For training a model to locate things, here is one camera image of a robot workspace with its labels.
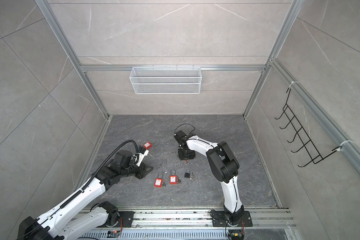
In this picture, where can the aluminium frame left rail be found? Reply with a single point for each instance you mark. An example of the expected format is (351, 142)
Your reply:
(84, 175)

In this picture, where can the white wire mesh basket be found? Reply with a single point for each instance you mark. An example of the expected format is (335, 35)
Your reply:
(166, 80)

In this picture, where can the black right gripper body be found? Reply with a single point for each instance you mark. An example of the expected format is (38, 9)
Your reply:
(186, 155)

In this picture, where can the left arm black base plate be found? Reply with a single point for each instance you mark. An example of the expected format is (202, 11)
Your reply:
(128, 217)

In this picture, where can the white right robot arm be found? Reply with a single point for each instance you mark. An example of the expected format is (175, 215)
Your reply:
(224, 166)

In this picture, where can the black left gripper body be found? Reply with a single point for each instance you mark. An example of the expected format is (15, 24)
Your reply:
(139, 171)

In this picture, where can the slotted cable duct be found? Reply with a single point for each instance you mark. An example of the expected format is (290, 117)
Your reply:
(130, 234)

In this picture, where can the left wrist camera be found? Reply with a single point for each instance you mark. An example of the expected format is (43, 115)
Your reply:
(139, 155)

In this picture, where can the red padlock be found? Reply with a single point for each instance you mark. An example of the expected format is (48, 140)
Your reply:
(159, 181)
(174, 179)
(149, 145)

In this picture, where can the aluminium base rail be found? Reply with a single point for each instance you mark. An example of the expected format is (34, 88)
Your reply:
(193, 218)

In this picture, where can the black wire hook rack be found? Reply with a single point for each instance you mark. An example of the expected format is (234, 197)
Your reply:
(302, 136)

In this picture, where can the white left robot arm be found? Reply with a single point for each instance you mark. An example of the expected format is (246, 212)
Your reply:
(59, 223)

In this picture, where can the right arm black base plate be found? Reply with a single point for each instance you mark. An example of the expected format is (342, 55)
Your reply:
(221, 218)

